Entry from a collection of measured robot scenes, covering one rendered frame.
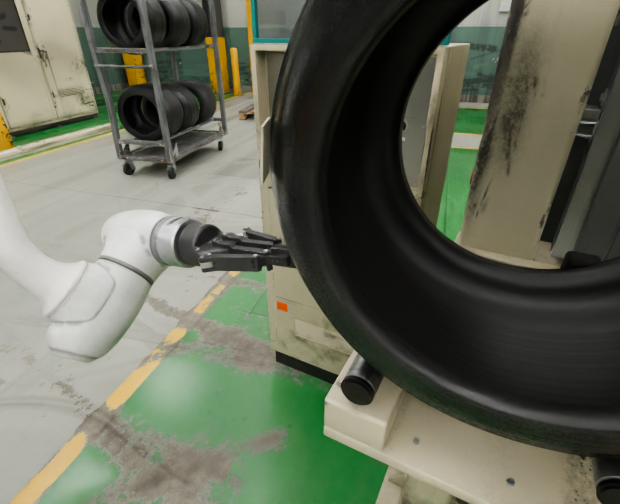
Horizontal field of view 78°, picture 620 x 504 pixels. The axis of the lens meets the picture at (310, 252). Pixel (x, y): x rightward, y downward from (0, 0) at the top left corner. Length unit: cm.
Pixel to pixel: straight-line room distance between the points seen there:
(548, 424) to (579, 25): 50
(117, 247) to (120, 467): 105
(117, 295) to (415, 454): 51
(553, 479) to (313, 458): 100
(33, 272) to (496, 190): 75
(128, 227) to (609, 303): 76
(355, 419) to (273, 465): 98
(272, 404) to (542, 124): 135
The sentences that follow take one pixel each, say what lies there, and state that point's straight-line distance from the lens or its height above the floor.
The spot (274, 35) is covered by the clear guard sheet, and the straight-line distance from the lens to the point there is 124.
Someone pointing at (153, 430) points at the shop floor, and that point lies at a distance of 169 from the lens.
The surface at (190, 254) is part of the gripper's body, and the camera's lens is 65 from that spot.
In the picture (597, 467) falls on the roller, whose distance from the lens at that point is 54.
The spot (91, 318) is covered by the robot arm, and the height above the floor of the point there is 91.
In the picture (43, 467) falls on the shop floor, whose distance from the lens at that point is 176.
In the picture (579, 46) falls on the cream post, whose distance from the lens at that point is 69.
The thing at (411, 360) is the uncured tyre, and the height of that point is 99.
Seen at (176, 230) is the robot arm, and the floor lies 101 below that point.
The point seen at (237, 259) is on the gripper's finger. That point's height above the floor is 100.
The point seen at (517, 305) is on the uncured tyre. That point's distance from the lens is 68.
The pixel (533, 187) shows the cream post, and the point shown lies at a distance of 72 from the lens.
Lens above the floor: 130
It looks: 30 degrees down
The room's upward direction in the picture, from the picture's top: straight up
